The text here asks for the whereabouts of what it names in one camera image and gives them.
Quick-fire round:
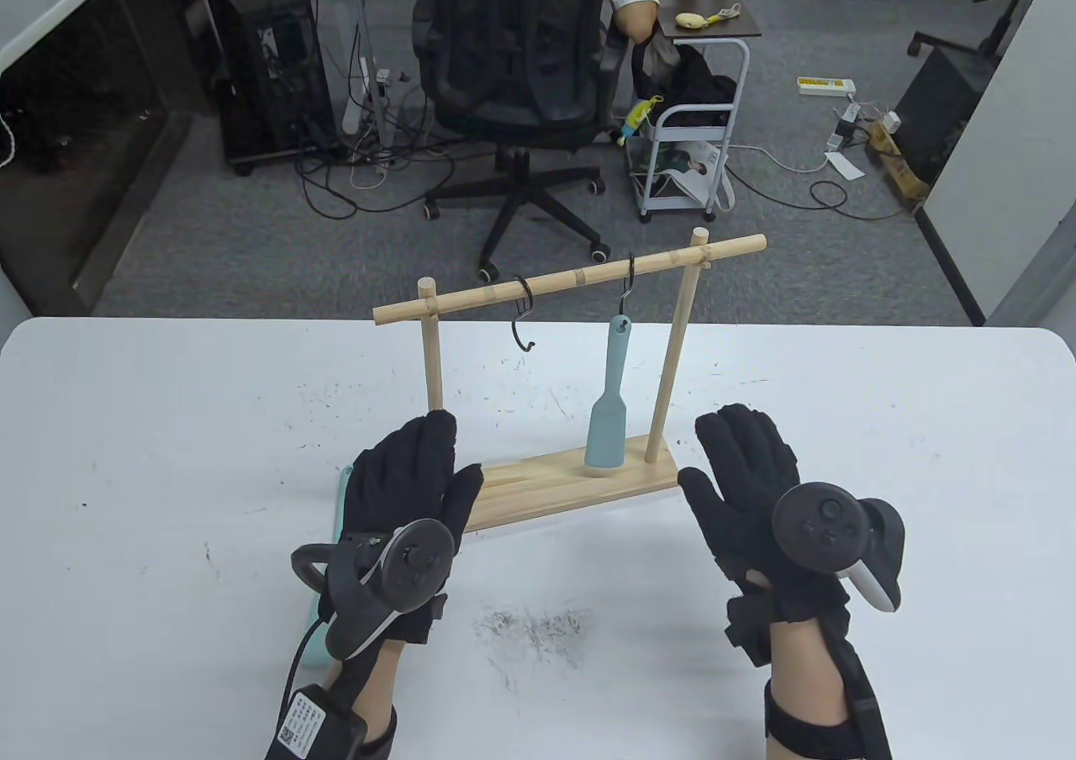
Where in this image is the person's right hand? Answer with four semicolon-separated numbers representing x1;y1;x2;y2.
678;404;852;628

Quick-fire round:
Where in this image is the person's left hand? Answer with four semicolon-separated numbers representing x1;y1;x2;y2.
335;409;485;646

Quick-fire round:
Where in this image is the person's right forearm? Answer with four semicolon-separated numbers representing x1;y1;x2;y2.
767;617;852;729

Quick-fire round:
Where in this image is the person's left forearm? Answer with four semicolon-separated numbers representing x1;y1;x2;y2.
322;636;401;748

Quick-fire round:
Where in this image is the wooden hanging rack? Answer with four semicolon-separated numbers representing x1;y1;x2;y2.
373;228;767;535

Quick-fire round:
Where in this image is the light blue spatula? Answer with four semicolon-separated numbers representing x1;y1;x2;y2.
584;314;631;471

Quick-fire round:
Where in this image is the black left hand controller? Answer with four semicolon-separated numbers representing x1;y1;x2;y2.
291;518;457;662

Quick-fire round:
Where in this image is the black hand controller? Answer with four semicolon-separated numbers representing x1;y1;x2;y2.
772;482;907;612
291;518;457;662

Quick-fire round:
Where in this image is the black right hand controller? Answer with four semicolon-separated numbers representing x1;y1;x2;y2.
772;482;907;612

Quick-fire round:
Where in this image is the mint green utensil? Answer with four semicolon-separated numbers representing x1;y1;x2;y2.
304;465;356;668

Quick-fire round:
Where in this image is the magazine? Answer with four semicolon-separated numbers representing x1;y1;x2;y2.
647;140;725;203

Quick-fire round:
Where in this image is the white cart with brown top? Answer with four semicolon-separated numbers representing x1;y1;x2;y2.
632;0;763;224

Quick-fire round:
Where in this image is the yellow and blue toy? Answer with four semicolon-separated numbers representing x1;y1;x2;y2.
620;98;665;149

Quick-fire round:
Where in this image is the cardboard box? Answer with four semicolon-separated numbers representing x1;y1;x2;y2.
867;118;931;208

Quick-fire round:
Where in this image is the black bag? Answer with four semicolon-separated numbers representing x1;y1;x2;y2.
632;37;739;129

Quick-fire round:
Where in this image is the black office chair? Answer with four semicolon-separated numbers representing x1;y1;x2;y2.
410;0;633;282

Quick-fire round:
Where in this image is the black cabinet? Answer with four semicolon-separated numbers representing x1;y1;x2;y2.
893;44;996;191

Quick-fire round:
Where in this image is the black computer tower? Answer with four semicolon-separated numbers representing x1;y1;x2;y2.
207;0;339;177

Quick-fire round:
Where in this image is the black chair base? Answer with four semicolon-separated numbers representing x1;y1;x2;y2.
906;0;1058;60

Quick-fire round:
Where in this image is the black right wrist strap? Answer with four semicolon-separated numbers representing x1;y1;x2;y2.
762;625;894;760

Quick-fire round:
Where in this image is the tangle of black cables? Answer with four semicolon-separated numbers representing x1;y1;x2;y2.
290;0;438;221

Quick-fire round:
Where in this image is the yellow object with cord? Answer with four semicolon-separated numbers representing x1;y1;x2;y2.
676;3;742;30

